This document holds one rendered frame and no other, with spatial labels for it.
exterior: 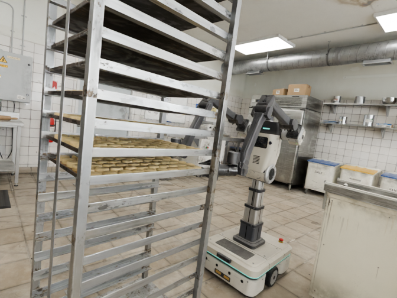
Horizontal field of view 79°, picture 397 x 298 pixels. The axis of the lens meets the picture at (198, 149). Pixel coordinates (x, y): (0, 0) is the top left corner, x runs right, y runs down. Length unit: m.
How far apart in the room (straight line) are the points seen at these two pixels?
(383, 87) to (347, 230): 4.46
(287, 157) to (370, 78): 2.27
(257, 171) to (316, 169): 3.66
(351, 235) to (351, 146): 4.25
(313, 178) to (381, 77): 2.37
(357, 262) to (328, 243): 0.18
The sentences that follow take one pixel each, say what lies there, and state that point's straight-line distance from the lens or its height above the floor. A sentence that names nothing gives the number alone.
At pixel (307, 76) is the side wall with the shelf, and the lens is 6.61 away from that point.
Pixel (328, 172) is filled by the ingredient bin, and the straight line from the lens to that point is 5.46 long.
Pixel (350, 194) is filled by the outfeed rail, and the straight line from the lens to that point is 1.84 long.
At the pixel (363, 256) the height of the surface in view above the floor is 0.51.
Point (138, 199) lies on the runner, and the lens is 0.94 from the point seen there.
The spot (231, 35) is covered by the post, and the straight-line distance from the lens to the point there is 1.20.
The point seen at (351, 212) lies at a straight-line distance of 1.85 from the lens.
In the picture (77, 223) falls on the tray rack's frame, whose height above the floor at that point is 0.84.
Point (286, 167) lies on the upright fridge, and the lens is 5.51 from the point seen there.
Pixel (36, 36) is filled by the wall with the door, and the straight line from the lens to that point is 4.90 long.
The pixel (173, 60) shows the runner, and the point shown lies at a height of 1.40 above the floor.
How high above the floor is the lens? 1.18
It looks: 6 degrees down
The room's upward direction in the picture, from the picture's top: 7 degrees clockwise
